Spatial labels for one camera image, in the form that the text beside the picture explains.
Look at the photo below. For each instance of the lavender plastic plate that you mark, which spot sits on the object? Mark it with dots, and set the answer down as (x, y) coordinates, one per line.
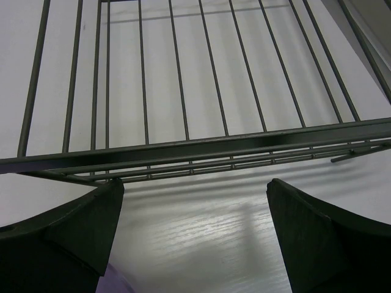
(113, 282)

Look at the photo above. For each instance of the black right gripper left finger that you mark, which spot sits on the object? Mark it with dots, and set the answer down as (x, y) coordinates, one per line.
(65, 249)

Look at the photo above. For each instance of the black wire dish rack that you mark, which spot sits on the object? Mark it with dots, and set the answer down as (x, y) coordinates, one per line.
(166, 89)

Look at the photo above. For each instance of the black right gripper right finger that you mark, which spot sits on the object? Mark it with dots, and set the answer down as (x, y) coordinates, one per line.
(326, 248)

